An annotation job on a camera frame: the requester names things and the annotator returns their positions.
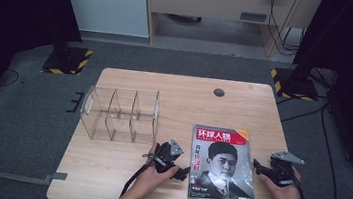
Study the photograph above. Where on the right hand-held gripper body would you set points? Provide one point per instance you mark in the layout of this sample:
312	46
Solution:
282	170

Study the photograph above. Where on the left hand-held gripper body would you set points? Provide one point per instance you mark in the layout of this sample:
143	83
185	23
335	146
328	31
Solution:
165	157

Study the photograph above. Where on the magazine with portrait cover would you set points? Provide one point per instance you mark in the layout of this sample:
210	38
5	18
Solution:
223	167

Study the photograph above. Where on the clear acrylic divided organizer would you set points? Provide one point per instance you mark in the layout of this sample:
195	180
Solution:
118	116

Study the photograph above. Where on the person's left hand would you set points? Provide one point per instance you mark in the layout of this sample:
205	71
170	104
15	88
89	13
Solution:
153	179

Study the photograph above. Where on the person's right hand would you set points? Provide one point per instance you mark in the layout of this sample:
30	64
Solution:
284	197

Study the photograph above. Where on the round grey table grommet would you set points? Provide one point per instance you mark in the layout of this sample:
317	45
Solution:
219	92

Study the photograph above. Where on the black stand with striped base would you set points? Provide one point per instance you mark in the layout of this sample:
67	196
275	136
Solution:
66	60
295	84

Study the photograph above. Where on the grey floor tape strip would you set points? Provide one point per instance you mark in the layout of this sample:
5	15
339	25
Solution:
56	176

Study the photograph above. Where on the white cabinet panel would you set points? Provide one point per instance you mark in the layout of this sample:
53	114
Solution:
108	1

